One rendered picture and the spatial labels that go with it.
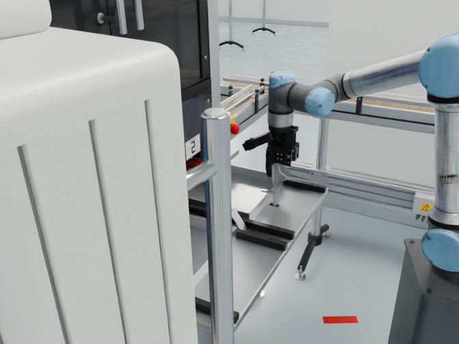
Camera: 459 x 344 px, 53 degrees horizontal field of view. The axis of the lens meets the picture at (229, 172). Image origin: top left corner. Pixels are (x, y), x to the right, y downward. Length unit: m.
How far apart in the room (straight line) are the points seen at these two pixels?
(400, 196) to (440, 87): 1.34
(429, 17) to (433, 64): 1.63
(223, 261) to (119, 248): 0.16
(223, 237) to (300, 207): 0.98
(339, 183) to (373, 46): 0.82
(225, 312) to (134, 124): 0.27
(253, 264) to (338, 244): 1.66
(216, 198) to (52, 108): 0.20
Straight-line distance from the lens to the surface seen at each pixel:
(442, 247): 1.18
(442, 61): 1.05
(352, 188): 2.39
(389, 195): 2.35
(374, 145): 2.90
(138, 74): 0.30
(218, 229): 0.44
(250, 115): 2.11
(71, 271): 0.31
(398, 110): 2.16
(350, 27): 2.76
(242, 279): 1.14
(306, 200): 1.46
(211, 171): 0.40
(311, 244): 2.57
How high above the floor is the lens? 1.61
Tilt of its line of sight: 27 degrees down
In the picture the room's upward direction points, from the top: 1 degrees counter-clockwise
